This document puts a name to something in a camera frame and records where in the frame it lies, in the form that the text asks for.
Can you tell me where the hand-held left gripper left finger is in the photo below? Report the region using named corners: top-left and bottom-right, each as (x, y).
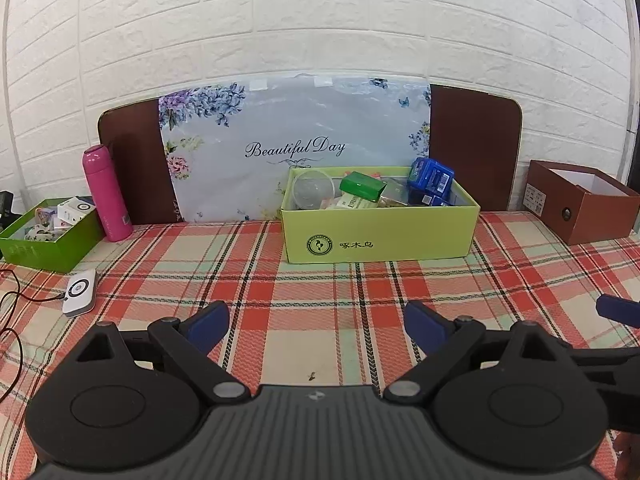
top-left (70, 301), bottom-right (250, 402)

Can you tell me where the floral wall poster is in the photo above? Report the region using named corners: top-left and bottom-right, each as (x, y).
top-left (158, 76), bottom-right (432, 223)

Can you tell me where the small white box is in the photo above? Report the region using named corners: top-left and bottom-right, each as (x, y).
top-left (56, 197), bottom-right (97, 226)

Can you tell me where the white round-marked device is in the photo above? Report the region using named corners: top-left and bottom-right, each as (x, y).
top-left (62, 268), bottom-right (97, 317)

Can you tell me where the plain green small box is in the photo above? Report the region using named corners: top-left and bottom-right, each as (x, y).
top-left (339, 171), bottom-right (387, 202)

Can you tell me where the brown wooden board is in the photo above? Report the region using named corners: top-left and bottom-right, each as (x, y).
top-left (98, 84), bottom-right (523, 226)

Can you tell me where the long white toothpaste box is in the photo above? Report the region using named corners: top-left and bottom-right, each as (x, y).
top-left (330, 195), bottom-right (382, 211)

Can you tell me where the black cable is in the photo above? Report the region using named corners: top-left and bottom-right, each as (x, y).
top-left (0, 269), bottom-right (68, 406)

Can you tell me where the pink insulated bottle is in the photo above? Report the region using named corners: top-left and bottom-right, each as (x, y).
top-left (82, 144), bottom-right (134, 242)

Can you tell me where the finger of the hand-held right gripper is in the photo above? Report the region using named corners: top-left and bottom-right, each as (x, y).
top-left (596, 294), bottom-right (640, 330)

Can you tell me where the blue tall box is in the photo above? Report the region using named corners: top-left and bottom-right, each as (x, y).
top-left (407, 156), bottom-right (455, 196)

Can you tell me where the dark green cardboard box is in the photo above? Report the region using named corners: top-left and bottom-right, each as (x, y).
top-left (0, 196), bottom-right (106, 274)

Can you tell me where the black device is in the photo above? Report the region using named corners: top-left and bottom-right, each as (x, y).
top-left (0, 191), bottom-right (23, 222)

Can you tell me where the clear plastic cup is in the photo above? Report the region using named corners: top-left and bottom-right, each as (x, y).
top-left (292, 170), bottom-right (335, 210)

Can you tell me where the person's right hand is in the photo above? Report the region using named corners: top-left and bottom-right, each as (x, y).
top-left (614, 432), bottom-right (640, 480)

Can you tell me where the brown shoe box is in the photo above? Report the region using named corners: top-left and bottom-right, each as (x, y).
top-left (523, 160), bottom-right (640, 246)

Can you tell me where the plaid tablecloth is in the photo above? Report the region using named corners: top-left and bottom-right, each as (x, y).
top-left (0, 210), bottom-right (640, 480)

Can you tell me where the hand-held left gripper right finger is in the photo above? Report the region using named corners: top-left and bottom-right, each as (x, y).
top-left (385, 301), bottom-right (566, 402)

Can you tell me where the light green cardboard box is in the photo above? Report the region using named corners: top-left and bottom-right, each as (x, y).
top-left (280, 166), bottom-right (482, 264)

